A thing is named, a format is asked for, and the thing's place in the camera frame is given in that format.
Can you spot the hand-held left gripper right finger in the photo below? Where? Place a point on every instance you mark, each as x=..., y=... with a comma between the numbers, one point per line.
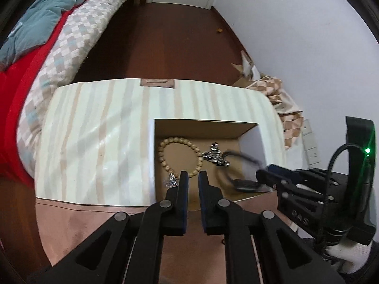
x=203, y=190

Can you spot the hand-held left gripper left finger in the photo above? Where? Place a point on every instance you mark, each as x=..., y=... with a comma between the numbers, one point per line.
x=184, y=190

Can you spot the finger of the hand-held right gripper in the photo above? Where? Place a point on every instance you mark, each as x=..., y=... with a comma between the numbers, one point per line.
x=277, y=169
x=266, y=177

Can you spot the cardboard box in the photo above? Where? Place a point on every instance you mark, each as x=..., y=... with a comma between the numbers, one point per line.
x=207, y=130

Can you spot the small silver jewelry piece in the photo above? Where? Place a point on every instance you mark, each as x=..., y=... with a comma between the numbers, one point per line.
x=170, y=180

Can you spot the person's right hand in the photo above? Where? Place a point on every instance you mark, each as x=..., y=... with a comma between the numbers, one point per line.
x=351, y=254

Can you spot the checkered beige cloth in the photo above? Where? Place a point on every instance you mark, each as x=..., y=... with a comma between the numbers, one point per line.
x=284, y=103

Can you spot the striped table cover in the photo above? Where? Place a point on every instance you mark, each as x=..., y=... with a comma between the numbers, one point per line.
x=97, y=142

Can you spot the cardboard scraps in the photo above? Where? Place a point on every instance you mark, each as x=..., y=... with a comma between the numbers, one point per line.
x=247, y=68

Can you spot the pink cloth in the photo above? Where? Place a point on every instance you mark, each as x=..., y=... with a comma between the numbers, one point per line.
x=80, y=227

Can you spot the brown cover label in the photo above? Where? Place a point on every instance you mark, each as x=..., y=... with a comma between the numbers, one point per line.
x=157, y=83

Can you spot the checkered beige quilt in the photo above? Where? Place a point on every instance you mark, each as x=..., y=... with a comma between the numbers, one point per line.
x=77, y=41

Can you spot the red blanket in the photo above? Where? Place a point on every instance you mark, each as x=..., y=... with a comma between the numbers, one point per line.
x=17, y=94

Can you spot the blue blanket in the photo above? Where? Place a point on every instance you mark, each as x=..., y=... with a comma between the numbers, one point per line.
x=38, y=20

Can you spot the white wall socket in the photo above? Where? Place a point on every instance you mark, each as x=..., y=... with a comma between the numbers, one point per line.
x=311, y=146

